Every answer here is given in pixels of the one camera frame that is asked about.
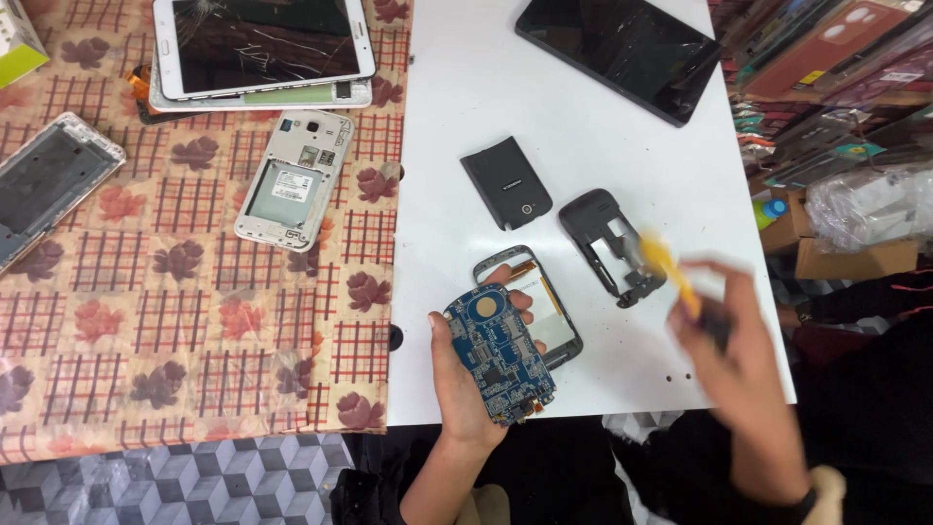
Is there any person's right hand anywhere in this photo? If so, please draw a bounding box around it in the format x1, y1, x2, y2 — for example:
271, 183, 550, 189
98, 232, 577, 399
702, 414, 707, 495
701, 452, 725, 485
666, 259, 806, 484

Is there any person's left hand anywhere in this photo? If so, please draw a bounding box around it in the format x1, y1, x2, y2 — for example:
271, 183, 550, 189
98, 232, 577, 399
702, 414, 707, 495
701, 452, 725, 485
428, 264, 546, 449

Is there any yellow and black pry tool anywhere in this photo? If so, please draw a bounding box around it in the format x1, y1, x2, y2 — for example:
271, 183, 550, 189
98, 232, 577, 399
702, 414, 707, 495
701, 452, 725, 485
637, 233, 733, 350

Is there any blue phone circuit board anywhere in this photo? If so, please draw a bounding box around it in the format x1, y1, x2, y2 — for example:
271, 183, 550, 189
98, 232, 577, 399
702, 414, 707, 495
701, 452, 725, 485
442, 283, 558, 428

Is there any green bottle with blue cap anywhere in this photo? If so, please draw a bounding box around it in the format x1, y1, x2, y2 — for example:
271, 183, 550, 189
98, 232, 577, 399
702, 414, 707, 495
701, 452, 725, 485
753, 197, 790, 232

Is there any brown cardboard box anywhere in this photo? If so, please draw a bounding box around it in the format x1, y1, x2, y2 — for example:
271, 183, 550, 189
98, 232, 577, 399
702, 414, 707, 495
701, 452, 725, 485
758, 191, 921, 281

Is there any clear plastic bag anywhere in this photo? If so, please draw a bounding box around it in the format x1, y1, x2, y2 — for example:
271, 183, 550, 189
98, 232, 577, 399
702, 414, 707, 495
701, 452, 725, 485
805, 165, 933, 255

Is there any black wristband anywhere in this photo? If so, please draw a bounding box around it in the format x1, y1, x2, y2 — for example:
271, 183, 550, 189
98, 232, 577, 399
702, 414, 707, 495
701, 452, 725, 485
791, 487, 819, 525

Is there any person's black clothing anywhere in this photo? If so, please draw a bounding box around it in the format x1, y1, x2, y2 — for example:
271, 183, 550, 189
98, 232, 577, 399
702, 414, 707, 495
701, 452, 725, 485
329, 408, 933, 525

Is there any black phone back cover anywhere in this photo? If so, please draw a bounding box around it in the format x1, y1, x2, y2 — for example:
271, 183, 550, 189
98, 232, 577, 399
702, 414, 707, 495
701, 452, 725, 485
460, 136, 553, 232

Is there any rack of phone cases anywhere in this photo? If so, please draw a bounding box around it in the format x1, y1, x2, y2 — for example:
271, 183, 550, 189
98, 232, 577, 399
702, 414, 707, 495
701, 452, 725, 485
710, 0, 933, 192

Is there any black tablet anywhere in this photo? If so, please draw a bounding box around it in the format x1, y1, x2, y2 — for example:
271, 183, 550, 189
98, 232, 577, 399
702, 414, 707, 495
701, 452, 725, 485
515, 0, 723, 128

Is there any white phone without back cover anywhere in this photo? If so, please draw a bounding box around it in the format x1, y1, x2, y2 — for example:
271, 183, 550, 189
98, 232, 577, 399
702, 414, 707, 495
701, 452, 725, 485
233, 108, 355, 253

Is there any white tablet with cracked screen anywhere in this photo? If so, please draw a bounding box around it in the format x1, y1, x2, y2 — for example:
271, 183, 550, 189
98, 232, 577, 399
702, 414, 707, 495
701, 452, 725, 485
152, 0, 378, 102

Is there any floral checked tablecloth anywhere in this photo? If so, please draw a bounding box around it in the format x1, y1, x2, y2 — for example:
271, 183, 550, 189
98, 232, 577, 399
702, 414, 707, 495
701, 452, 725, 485
0, 0, 414, 466

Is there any green and white box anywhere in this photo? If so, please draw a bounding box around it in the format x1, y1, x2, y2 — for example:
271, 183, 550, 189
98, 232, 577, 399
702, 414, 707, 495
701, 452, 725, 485
0, 0, 51, 90

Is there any black phone middle frame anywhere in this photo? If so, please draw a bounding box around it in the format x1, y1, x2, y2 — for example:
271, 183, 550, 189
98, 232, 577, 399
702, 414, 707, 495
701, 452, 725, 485
558, 188, 669, 309

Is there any phone front frame with screen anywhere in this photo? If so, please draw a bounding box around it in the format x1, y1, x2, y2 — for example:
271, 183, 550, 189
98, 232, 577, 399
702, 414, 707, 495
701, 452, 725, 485
472, 245, 584, 371

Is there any orange flex cable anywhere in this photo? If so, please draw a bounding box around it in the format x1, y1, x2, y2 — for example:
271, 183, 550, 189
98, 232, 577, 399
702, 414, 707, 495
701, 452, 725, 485
125, 66, 153, 102

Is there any silver phone frame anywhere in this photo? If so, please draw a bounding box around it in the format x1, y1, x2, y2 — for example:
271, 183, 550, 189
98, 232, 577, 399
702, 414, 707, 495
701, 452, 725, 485
0, 111, 127, 277

